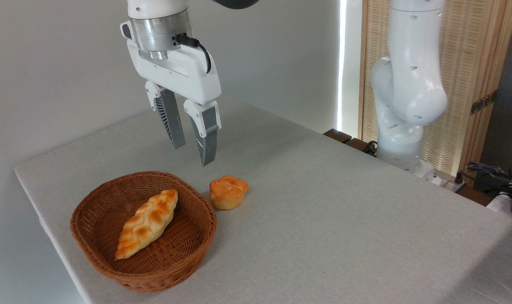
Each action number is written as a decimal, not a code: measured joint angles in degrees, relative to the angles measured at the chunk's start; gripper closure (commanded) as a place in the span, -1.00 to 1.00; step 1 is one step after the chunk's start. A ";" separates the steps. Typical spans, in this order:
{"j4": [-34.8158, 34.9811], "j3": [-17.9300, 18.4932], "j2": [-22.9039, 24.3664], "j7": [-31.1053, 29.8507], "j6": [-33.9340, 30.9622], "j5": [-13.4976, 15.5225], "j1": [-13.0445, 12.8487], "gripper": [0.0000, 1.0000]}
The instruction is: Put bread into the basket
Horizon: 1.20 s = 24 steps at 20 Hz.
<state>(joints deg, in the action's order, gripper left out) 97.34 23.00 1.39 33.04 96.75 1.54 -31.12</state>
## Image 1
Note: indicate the brown wicker basket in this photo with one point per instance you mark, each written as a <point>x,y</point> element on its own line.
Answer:
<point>180,253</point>

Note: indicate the dark metal screen hinge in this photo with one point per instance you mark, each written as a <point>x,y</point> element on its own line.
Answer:
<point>483,102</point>

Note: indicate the dark brown wooden furniture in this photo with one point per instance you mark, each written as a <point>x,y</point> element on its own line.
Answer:
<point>338,135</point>

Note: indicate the light wooden slatted screen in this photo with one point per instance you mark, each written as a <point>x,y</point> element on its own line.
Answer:
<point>462,50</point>

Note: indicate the round flower-shaped bread bun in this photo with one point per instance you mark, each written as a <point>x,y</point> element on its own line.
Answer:
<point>227,191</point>

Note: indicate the long braided bread loaf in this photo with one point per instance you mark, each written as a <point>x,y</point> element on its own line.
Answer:
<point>148,221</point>

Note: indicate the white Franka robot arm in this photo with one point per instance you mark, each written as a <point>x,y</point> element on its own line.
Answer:
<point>407,84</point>

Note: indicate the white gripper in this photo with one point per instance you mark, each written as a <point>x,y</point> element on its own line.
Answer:
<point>184,71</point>

